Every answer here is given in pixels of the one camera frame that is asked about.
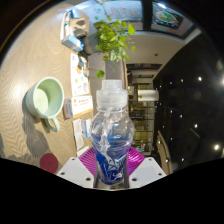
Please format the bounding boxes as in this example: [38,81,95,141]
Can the clear blue-label water bottle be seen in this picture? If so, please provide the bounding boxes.
[89,79,136,187]

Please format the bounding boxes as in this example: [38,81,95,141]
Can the small blue white tissue pack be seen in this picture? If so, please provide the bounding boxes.
[83,118,93,139]

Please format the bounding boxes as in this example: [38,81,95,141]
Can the small light blue box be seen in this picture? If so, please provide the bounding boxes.
[61,34,84,53]

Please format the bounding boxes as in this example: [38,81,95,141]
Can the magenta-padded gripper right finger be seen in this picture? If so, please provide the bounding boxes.
[125,146,168,189]

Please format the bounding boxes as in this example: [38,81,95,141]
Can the white printed cardboard box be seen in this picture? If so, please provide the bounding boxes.
[63,52,94,119]

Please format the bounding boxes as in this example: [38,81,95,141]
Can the group of ceiling lights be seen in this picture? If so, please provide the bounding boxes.
[166,76,224,153]

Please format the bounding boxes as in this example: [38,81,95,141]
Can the green potted plant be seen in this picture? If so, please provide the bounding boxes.
[83,19,137,79]

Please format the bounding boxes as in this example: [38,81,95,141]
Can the pink window poster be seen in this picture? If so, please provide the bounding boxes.
[96,0,144,23]

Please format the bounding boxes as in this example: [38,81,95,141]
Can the white paper leaflet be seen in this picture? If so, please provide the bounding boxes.
[72,118,85,151]

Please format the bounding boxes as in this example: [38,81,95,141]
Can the light green ceramic mug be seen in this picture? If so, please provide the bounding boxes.
[24,76,65,133]

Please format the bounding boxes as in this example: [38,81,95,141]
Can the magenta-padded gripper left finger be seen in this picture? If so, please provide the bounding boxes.
[56,147,100,190]

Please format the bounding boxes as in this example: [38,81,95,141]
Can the curved wooden ceiling beam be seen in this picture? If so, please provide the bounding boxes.
[155,129,174,173]

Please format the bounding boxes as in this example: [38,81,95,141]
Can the brown cardboard stand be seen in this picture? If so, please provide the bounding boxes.
[68,16,90,39]

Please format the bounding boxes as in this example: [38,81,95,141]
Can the white blue papers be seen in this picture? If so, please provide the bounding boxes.
[59,9,73,41]

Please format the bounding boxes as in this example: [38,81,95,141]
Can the flat round red coaster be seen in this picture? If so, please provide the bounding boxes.
[39,152,60,174]

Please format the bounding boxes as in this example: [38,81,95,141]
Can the dark framed food poster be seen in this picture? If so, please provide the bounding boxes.
[151,1,195,34]

